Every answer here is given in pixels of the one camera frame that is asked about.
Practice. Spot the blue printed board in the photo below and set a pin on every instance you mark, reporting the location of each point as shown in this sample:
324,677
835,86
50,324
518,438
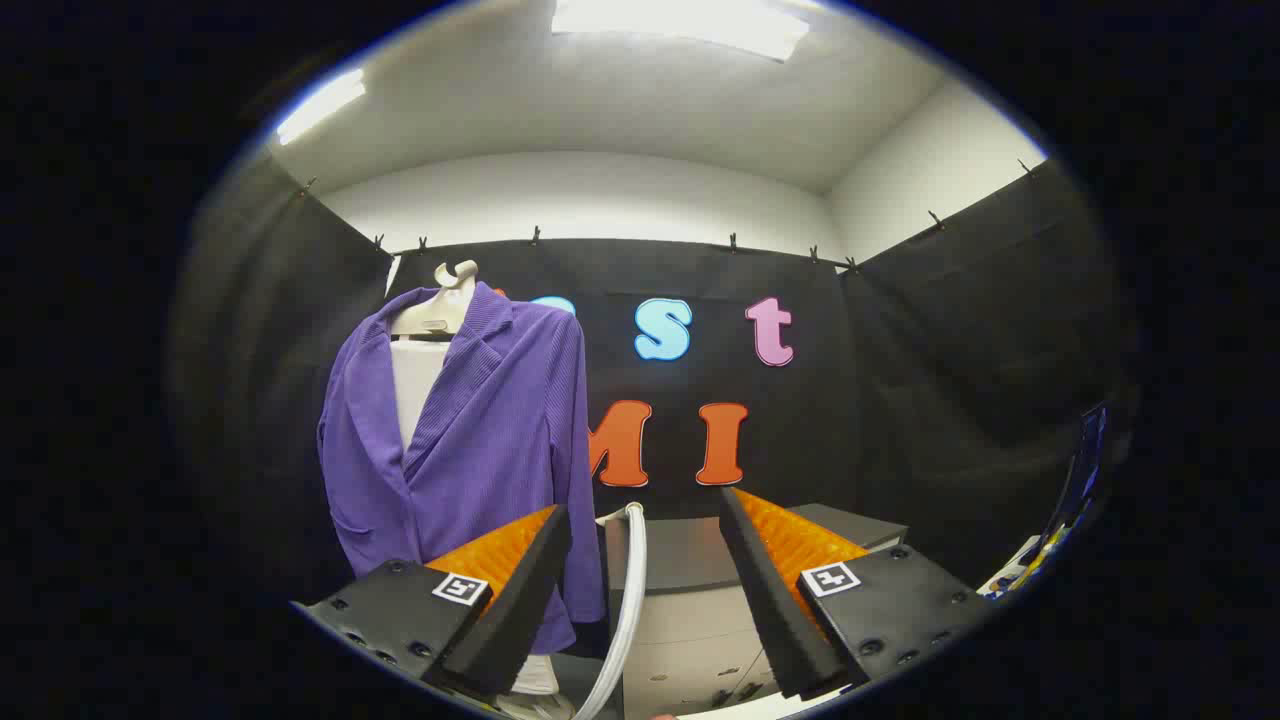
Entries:
1085,460

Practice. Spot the cream plastic clothes hanger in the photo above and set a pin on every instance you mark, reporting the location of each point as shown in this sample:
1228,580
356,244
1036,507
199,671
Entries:
445,305

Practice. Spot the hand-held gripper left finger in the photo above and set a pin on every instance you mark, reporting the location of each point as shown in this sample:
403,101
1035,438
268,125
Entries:
520,600

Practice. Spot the grey drawer cabinet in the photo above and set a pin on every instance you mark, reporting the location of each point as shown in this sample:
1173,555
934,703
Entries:
690,620

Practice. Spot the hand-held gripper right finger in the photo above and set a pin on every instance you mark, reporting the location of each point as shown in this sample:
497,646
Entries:
760,590

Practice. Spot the narrow ceiling light strip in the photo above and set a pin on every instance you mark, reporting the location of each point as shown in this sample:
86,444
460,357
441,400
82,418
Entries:
320,105

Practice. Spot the large ceiling light panel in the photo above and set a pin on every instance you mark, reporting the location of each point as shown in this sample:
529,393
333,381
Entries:
680,25

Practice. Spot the row of black clips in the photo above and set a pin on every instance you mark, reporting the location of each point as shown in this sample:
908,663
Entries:
536,237

